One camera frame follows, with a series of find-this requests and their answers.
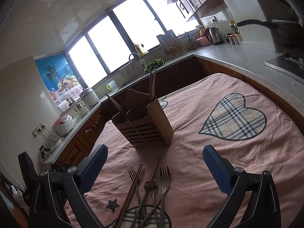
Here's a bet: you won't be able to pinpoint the chrome sink faucet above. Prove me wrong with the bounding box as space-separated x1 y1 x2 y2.
128 52 146 69

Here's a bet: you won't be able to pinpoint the stainless electric kettle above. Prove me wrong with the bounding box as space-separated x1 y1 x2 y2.
204 27 224 45

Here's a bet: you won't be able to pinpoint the fruit poster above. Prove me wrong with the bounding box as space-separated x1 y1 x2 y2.
35 54 83 105

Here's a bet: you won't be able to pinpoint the metal chopstick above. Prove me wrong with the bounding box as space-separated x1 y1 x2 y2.
105 93 129 122

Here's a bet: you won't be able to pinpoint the metal fork right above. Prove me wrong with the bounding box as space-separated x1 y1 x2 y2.
159 165 171 228

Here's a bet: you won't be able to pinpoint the pink patterned tablecloth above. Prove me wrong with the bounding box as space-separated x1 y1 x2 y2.
85 74 303 227

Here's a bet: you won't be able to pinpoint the brown wooden chopstick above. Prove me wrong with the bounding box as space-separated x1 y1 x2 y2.
149 69 152 102

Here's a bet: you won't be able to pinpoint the pink dish cloth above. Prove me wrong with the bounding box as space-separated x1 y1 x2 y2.
119 63 133 77

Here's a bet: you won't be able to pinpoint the black wok with lid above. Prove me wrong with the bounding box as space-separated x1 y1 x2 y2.
236 0 304 30

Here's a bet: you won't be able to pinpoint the red white rice cooker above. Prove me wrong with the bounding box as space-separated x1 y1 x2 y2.
51 115 75 137

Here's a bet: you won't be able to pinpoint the metal spoon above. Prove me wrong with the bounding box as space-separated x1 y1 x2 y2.
144 180 159 227

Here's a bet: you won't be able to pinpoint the gas stove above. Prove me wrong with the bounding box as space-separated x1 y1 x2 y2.
265 43 304 83

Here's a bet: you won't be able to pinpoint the wooden utensil holder box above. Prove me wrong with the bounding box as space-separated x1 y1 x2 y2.
112 89 173 148

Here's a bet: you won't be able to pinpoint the green handled plastic jug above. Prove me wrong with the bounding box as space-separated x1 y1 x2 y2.
106 80 118 92

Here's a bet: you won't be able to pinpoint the green vegetables in sink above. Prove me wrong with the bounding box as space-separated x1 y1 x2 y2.
144 59 165 73

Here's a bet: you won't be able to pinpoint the dish drying rack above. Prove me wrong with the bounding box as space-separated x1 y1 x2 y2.
157 30 187 58

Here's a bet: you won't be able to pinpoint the small white electric pot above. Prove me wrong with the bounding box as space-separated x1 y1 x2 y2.
74 102 90 117

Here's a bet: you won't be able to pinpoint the pink plastic basin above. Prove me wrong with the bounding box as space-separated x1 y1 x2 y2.
196 36 212 47

